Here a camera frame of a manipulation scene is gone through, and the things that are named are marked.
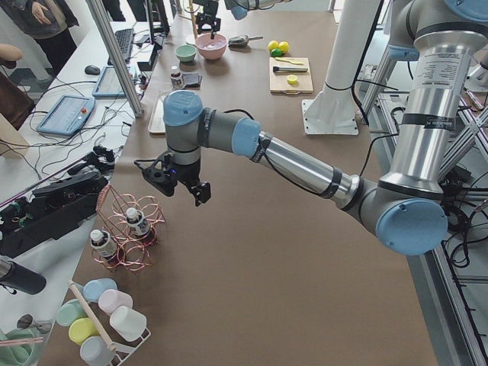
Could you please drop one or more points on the yellow plastic cup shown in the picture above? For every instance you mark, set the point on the yellow plastic cup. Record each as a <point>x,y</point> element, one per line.
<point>82,329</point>

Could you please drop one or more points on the tea bottle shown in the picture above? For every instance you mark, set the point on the tea bottle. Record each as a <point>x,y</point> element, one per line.
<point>137,221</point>
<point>103,244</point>
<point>177,80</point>

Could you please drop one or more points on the blue teach pendant far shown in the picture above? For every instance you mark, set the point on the blue teach pendant far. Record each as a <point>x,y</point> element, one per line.
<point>108,85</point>

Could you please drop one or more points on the black thermos bottle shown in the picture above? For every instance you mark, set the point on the black thermos bottle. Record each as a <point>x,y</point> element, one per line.
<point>19,278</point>

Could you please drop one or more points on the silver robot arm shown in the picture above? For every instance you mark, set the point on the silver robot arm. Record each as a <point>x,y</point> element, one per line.
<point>403,208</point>
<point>206,20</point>

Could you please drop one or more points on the green mug with chopsticks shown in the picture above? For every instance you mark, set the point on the green mug with chopsticks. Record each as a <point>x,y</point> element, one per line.
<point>21,354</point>

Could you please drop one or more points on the grey plastic cup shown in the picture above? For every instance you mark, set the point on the grey plastic cup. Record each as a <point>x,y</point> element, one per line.
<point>94,352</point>

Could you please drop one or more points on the bamboo cutting board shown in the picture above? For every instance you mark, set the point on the bamboo cutting board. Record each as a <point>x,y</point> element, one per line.
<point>278,81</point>

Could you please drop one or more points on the yellow plastic knife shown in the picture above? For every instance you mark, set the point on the yellow plastic knife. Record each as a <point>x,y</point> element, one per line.
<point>288,60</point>

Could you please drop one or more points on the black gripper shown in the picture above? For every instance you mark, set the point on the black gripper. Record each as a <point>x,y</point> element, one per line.
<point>208,17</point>
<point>188,174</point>

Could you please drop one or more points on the yellow lemon half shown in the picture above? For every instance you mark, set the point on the yellow lemon half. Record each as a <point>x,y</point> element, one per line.
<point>292,79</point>

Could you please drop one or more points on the tea bottle front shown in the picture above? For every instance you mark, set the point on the tea bottle front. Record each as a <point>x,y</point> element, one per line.
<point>103,244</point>

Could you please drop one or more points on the white plastic cup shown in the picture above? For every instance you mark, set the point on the white plastic cup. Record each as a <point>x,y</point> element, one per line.
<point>129,323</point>

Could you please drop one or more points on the green plastic cup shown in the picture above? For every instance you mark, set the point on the green plastic cup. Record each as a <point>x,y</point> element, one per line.
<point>69,312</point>

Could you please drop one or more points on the green lime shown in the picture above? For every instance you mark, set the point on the green lime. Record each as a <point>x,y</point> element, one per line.
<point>283,46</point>

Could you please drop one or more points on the cream serving tray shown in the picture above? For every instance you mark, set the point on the cream serving tray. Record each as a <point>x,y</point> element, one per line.
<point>156,124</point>

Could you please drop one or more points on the green empty bowl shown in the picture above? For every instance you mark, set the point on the green empty bowl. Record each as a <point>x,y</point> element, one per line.
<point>186,53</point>

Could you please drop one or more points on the blue teach pendant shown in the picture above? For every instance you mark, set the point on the blue teach pendant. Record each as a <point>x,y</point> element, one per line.
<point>67,117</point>
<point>108,85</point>

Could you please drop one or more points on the white cup rack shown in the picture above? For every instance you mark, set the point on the white cup rack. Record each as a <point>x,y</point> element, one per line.
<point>121,348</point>

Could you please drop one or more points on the whole yellow lemon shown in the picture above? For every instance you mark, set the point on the whole yellow lemon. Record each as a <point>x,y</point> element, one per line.
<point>273,45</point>

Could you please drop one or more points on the blue plastic cup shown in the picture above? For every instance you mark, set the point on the blue plastic cup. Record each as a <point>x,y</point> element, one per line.
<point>94,288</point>

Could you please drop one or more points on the copper wire bottle basket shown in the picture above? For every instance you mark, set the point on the copper wire bottle basket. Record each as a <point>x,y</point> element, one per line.
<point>132,251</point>

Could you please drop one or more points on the steel ice scoop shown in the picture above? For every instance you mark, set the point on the steel ice scoop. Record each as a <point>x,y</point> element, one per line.
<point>242,41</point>

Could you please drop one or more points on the blue teach pendant near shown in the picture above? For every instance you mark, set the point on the blue teach pendant near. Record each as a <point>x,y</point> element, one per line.
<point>67,117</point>

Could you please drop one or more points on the grey folded cloth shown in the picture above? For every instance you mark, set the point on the grey folded cloth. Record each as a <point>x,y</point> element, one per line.
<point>192,80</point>

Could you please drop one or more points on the pink plastic cup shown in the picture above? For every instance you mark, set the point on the pink plastic cup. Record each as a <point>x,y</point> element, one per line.
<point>111,299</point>

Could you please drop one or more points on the steel cylinder muddler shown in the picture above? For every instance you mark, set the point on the steel cylinder muddler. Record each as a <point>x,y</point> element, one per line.
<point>276,69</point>

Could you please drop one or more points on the pink bowl of ice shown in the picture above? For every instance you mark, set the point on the pink bowl of ice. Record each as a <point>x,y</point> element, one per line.
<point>211,48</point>

